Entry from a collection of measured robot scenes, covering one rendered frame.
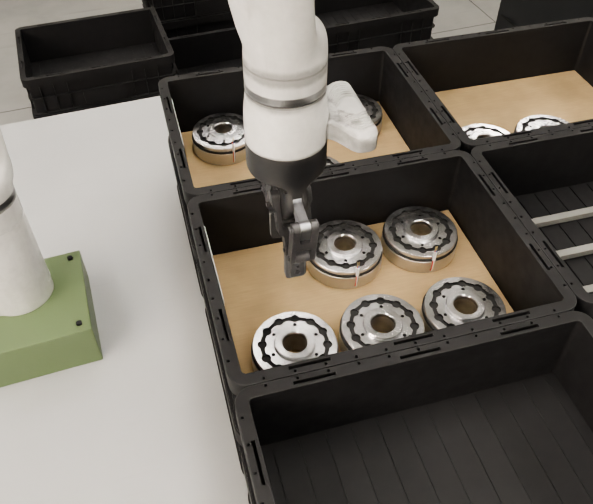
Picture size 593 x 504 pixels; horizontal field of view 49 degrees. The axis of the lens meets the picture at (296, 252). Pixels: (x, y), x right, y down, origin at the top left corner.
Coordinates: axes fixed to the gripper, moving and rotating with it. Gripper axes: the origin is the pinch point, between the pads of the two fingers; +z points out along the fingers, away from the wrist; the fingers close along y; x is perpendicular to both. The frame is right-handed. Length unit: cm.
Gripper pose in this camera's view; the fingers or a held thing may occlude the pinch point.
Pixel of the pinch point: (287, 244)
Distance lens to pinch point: 69.4
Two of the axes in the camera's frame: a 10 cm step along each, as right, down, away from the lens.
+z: 0.0, 6.9, 7.2
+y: 2.7, 7.0, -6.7
